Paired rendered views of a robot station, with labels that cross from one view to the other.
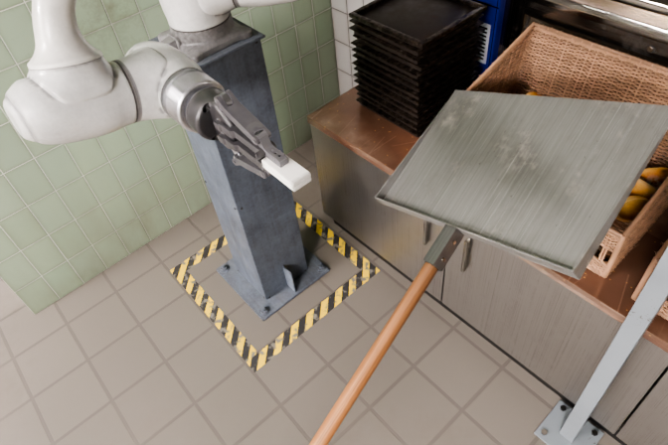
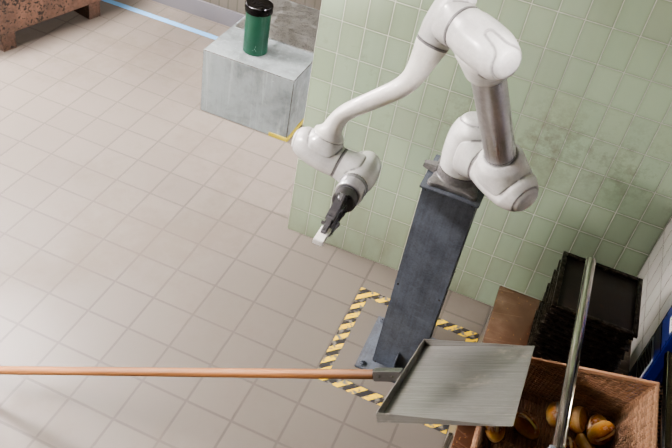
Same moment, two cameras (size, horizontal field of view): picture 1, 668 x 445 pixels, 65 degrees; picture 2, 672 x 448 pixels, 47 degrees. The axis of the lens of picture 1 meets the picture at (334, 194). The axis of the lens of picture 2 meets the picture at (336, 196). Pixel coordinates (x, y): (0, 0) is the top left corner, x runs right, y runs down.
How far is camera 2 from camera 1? 1.63 m
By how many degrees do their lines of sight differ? 38
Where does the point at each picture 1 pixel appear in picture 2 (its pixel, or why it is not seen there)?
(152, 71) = (349, 165)
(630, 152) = (473, 418)
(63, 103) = (308, 147)
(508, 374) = not seen: outside the picture
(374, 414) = not seen: outside the picture
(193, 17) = (446, 164)
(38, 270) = (310, 208)
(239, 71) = (450, 210)
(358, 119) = (518, 320)
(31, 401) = (233, 259)
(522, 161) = (464, 386)
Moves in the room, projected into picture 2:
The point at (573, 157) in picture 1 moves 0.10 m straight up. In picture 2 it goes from (468, 401) to (478, 379)
